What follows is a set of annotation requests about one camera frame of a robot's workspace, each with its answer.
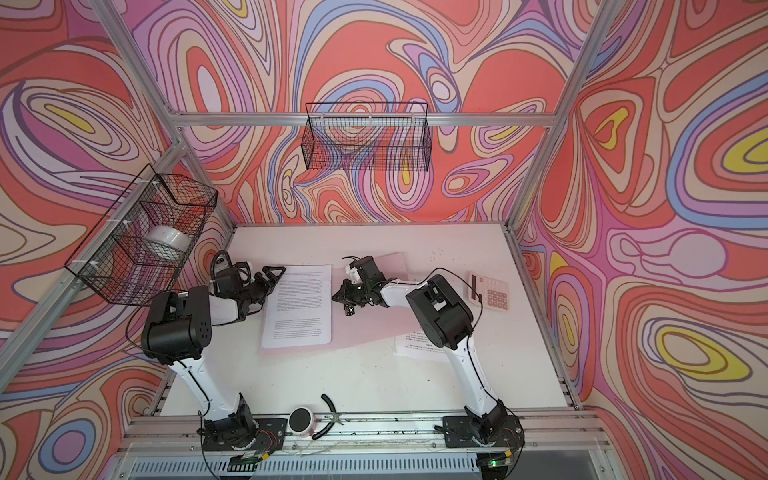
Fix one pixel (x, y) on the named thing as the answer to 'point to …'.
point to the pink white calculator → (494, 292)
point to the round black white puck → (300, 421)
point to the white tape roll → (170, 242)
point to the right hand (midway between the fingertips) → (335, 302)
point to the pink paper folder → (370, 324)
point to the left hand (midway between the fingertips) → (284, 273)
